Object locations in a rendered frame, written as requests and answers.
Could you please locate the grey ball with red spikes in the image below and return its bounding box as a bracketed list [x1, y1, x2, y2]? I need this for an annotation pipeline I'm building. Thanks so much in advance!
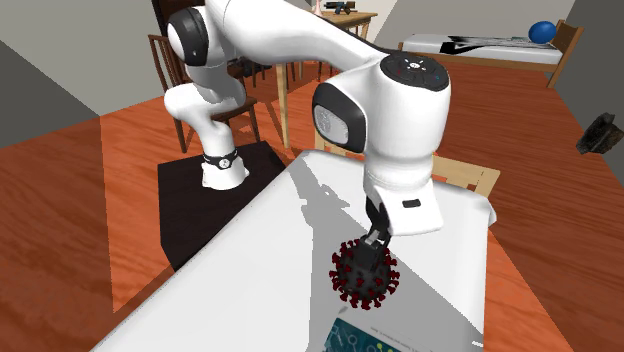
[328, 238, 402, 311]

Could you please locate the light wooden table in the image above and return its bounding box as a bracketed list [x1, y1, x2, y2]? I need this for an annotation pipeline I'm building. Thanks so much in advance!
[274, 0, 379, 150]

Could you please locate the black robot stand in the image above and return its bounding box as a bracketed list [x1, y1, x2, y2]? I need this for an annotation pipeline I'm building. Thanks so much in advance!
[157, 140, 289, 273]

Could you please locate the wooden bed with blue ball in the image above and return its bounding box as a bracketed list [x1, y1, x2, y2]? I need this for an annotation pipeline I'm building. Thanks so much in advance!
[397, 18, 586, 90]

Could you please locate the black rough block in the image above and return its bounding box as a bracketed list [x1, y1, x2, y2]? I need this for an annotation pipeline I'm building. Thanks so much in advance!
[575, 111, 624, 157]

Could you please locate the brown wooden chair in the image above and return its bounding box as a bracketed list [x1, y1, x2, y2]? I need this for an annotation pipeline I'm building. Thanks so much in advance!
[147, 32, 262, 154]

